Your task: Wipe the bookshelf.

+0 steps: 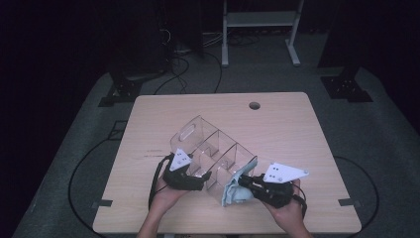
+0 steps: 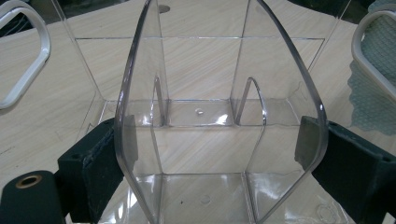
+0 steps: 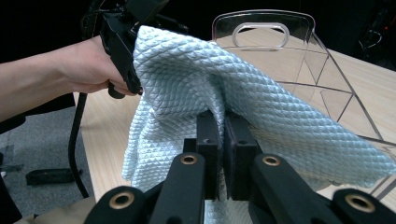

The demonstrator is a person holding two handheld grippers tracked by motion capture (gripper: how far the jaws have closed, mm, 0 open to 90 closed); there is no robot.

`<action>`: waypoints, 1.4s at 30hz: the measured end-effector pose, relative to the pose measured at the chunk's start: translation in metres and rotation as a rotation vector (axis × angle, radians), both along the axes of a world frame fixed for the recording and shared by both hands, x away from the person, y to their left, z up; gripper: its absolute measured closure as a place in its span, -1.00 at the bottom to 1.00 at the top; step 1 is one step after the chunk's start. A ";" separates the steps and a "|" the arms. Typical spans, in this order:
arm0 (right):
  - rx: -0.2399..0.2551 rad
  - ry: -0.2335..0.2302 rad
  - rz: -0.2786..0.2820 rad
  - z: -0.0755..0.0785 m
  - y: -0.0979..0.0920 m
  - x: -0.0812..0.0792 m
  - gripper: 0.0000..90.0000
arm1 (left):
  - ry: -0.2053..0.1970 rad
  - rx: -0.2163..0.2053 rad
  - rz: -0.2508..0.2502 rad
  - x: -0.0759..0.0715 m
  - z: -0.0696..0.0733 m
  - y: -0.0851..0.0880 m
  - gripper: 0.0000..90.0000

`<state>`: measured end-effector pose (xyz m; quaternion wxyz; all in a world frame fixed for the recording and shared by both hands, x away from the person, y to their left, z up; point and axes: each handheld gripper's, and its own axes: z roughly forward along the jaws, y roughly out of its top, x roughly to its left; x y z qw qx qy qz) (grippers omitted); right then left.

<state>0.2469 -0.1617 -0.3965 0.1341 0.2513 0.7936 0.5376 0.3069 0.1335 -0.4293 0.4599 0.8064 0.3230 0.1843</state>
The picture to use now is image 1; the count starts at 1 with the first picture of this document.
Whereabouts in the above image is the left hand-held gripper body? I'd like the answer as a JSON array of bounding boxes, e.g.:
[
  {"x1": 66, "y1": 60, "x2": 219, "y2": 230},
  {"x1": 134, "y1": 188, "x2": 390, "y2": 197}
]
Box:
[{"x1": 162, "y1": 148, "x2": 206, "y2": 191}]

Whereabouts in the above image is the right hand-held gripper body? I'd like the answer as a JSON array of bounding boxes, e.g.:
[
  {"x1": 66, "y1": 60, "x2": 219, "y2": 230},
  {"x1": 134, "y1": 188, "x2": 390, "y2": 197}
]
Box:
[{"x1": 259, "y1": 162, "x2": 310, "y2": 209}]

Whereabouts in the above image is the light blue cleaning cloth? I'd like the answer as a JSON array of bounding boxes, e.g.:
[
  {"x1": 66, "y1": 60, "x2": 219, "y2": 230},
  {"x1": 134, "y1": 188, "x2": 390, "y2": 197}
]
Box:
[{"x1": 221, "y1": 156, "x2": 260, "y2": 208}]

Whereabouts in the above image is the clear acrylic divided organizer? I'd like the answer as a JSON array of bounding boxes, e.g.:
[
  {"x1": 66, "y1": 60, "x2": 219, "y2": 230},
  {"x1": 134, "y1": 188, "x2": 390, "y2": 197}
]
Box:
[{"x1": 169, "y1": 114, "x2": 259, "y2": 204}]

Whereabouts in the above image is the person's right hand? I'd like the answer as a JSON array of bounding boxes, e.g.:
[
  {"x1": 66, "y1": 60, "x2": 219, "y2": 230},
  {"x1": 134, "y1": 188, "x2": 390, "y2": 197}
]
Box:
[{"x1": 264, "y1": 178, "x2": 309, "y2": 232}]

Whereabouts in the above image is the person's left hand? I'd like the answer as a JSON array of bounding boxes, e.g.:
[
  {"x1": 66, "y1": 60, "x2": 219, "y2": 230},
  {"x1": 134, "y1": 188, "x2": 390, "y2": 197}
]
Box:
[{"x1": 150, "y1": 178, "x2": 190, "y2": 216}]

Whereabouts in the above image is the black tape strip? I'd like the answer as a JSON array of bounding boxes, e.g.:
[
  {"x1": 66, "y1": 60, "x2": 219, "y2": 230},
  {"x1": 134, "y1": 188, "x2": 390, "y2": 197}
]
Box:
[
  {"x1": 91, "y1": 198, "x2": 114, "y2": 208},
  {"x1": 338, "y1": 197, "x2": 361, "y2": 207}
]

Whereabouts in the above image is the black stand base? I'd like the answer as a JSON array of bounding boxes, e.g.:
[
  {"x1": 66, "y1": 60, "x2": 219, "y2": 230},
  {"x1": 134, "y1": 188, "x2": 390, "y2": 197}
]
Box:
[
  {"x1": 320, "y1": 63, "x2": 374, "y2": 103},
  {"x1": 98, "y1": 70, "x2": 167, "y2": 108}
]

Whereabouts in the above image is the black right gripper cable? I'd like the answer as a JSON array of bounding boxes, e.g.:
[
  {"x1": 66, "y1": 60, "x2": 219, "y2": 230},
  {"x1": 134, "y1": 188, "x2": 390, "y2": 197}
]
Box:
[{"x1": 291, "y1": 183, "x2": 309, "y2": 219}]

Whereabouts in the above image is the black floor cable loop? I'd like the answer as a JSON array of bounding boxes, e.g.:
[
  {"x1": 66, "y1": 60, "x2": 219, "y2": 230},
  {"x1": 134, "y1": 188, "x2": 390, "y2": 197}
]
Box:
[
  {"x1": 333, "y1": 155, "x2": 380, "y2": 237},
  {"x1": 67, "y1": 137, "x2": 115, "y2": 238}
]

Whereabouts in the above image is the black floor cable bundle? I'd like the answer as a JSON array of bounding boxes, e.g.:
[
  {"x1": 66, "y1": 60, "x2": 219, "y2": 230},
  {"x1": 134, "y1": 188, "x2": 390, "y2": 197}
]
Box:
[{"x1": 153, "y1": 28, "x2": 224, "y2": 95}]

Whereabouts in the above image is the white metal stand frame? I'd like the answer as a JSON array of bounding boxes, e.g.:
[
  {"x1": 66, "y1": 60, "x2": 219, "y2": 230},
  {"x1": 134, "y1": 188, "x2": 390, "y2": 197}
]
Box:
[{"x1": 221, "y1": 0, "x2": 305, "y2": 68}]

